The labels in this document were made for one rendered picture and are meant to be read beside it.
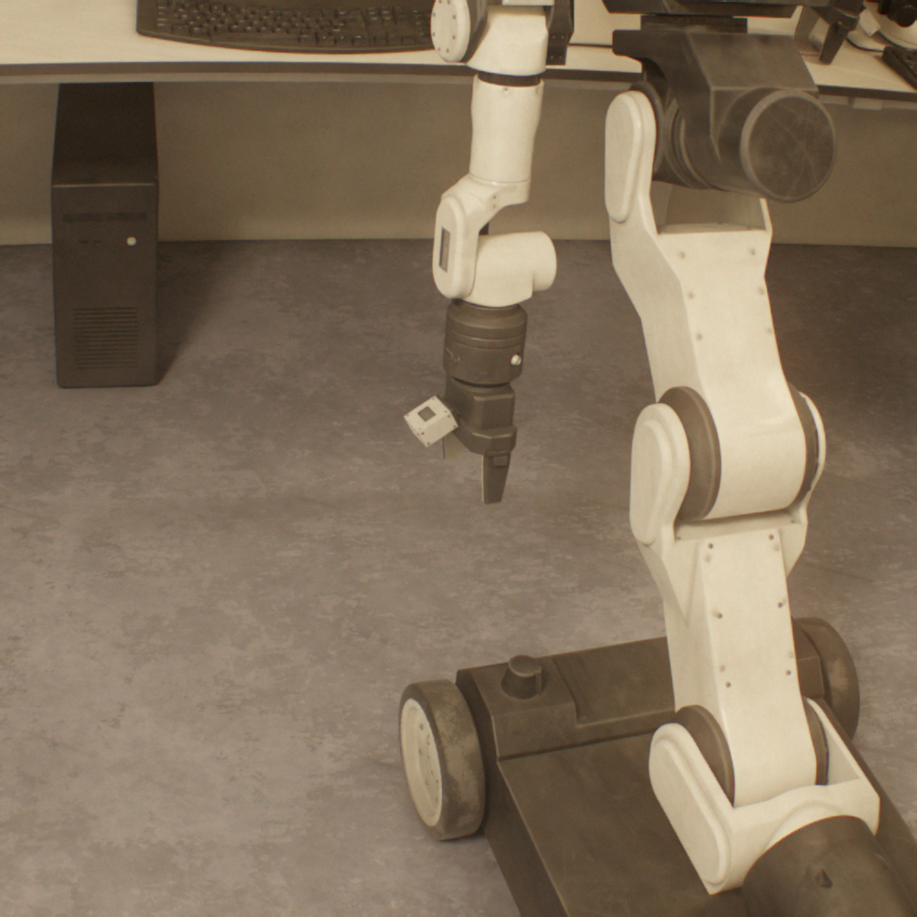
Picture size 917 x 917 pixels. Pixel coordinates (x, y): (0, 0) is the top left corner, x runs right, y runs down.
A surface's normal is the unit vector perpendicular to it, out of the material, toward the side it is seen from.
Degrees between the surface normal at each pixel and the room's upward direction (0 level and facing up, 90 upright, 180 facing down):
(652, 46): 90
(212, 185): 90
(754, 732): 33
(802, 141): 69
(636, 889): 0
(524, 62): 78
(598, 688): 0
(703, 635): 90
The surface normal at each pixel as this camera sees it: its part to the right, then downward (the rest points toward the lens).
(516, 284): 0.43, 0.43
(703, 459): -0.43, 0.11
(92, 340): 0.22, 0.59
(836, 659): 0.19, -0.58
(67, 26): 0.13, -0.80
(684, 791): -0.94, 0.10
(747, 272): 0.31, -0.22
